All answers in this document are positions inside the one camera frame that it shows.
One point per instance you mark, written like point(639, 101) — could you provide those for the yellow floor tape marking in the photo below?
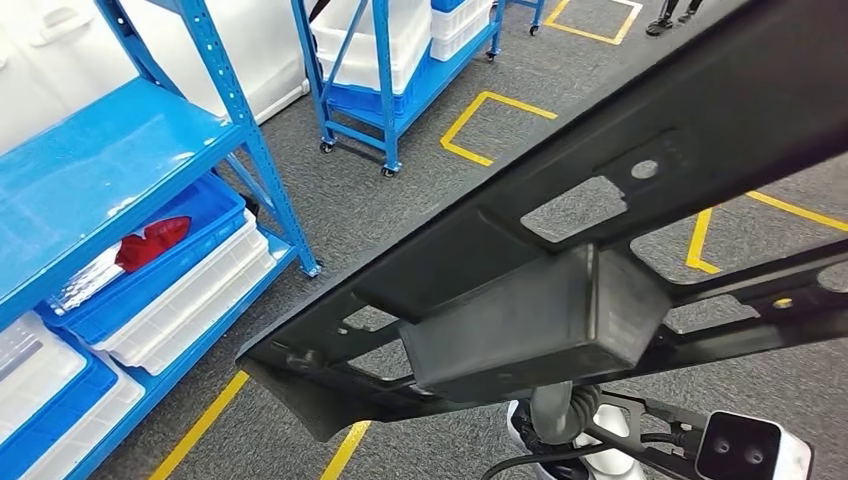
point(583, 34)
point(464, 118)
point(202, 427)
point(795, 210)

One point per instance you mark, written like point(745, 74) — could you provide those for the white car body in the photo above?
point(265, 40)

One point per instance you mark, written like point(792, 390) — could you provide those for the black plastic plate frame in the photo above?
point(662, 99)

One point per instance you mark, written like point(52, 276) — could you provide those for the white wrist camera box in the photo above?
point(748, 450)

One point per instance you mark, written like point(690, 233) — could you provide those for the red plastic part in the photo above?
point(152, 245)

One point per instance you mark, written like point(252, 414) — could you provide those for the person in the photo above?
point(662, 23)

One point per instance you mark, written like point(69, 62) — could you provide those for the clear wrapped part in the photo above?
point(86, 285)

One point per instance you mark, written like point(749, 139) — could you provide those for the large white plastic bin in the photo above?
point(411, 40)

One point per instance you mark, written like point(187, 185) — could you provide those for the blue metal shelf rack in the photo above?
point(536, 13)
point(387, 86)
point(99, 152)

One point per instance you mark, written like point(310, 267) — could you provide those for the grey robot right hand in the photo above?
point(552, 414)

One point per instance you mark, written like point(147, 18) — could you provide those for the blue plastic bin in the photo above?
point(205, 205)
point(73, 417)
point(358, 99)

